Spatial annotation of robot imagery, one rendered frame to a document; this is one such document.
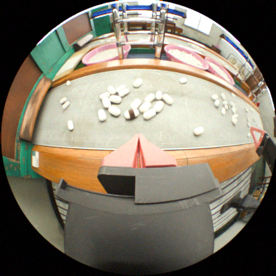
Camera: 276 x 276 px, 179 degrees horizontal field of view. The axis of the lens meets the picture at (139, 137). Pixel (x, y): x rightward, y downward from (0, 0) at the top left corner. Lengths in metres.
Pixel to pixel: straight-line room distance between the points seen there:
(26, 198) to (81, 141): 1.31
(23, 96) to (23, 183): 1.08
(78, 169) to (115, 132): 0.14
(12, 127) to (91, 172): 0.41
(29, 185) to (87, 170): 1.28
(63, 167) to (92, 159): 0.10
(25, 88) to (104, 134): 0.47
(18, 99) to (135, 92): 0.51
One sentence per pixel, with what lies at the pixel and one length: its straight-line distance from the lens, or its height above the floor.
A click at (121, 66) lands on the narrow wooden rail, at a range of 0.40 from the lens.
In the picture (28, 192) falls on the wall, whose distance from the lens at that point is 1.47.
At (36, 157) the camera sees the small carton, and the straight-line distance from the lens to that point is 0.42.
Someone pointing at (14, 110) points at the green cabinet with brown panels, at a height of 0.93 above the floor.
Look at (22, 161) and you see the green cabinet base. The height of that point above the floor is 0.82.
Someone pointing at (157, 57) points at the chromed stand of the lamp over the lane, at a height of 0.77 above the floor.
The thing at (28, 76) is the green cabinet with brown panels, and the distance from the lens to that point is 0.57.
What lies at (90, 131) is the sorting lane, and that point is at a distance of 0.28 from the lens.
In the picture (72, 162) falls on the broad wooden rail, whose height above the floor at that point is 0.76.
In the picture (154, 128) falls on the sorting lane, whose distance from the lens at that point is 0.25.
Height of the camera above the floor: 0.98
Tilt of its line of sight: 76 degrees down
